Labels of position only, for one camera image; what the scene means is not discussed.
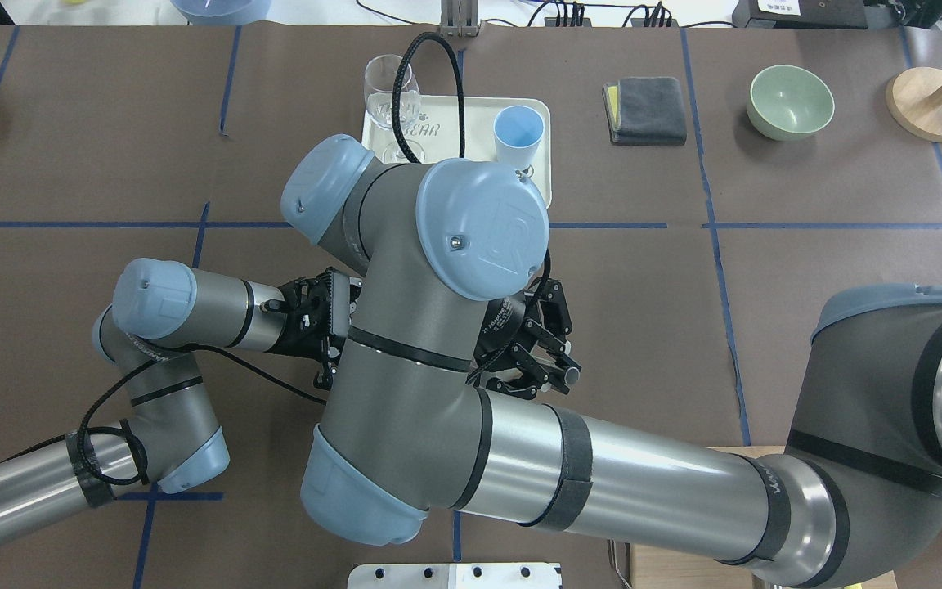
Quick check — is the cream bear serving tray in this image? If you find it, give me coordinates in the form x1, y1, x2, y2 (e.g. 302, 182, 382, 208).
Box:
408, 96, 552, 206

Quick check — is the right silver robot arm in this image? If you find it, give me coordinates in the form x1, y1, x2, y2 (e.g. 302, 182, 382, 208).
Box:
280, 135, 942, 588

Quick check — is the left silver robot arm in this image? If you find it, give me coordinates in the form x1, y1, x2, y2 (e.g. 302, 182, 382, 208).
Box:
0, 258, 362, 546

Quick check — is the wooden cup stand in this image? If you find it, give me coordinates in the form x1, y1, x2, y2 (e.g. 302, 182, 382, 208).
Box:
885, 67, 942, 142

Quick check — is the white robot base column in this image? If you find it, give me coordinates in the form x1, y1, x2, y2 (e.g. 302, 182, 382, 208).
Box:
347, 562, 563, 588

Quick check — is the aluminium frame post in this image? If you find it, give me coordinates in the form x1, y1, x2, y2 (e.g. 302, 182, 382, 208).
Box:
438, 0, 481, 38

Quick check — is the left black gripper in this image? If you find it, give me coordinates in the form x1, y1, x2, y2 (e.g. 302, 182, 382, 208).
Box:
259, 266, 362, 390

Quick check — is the clear wine glass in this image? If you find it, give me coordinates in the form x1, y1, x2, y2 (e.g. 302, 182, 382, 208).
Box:
363, 55, 425, 163

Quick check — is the blue plastic cup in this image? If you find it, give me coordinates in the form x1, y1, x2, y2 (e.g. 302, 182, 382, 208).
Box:
493, 105, 545, 170

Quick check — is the green ceramic bowl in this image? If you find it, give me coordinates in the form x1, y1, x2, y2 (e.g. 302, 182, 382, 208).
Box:
747, 65, 835, 142

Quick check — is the blue bowl on side table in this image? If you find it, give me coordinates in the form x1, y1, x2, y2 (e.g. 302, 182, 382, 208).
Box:
170, 0, 273, 26

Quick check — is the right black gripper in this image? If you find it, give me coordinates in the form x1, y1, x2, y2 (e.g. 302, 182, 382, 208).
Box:
473, 278, 582, 400

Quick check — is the folded grey cloth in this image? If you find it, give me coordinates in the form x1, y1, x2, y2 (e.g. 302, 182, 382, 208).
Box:
604, 77, 687, 146

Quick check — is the wooden cutting board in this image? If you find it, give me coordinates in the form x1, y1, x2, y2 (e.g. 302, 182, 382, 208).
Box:
571, 421, 897, 588

